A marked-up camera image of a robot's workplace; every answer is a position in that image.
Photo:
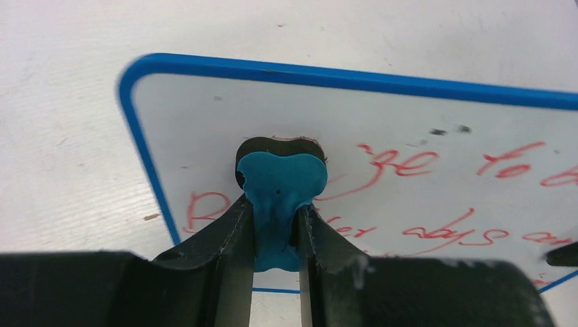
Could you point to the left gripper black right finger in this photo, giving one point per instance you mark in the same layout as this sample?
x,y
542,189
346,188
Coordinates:
x,y
342,286

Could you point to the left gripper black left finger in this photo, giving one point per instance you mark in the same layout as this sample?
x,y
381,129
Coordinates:
x,y
204,281

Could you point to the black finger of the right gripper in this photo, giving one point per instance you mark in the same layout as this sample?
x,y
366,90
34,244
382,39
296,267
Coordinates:
x,y
566,256

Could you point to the blue and black eraser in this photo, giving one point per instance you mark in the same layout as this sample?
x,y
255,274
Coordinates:
x,y
278,177

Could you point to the blue framed whiteboard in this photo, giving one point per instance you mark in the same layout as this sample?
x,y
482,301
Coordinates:
x,y
417,167

